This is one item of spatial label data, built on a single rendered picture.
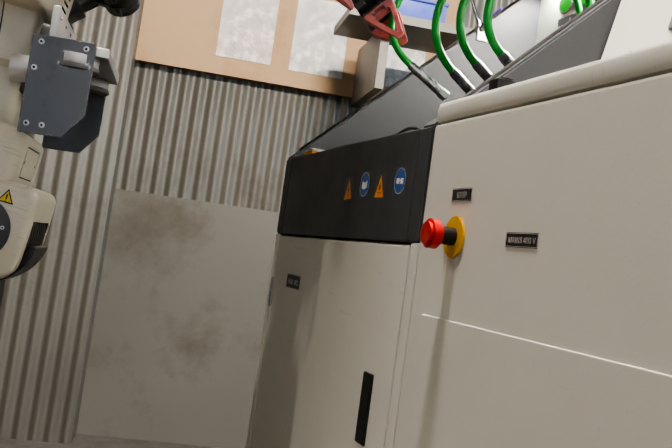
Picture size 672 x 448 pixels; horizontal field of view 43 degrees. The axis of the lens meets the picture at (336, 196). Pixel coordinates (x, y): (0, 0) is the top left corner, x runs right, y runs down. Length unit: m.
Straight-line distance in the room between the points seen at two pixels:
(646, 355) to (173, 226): 2.62
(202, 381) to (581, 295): 2.56
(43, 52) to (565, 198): 0.90
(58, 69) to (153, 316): 1.91
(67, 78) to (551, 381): 0.92
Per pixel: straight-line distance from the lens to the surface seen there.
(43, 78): 1.45
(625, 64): 0.83
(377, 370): 1.21
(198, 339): 3.25
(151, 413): 3.29
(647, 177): 0.77
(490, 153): 1.00
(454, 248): 1.03
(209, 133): 3.27
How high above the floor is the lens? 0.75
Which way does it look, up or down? 4 degrees up
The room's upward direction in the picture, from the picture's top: 8 degrees clockwise
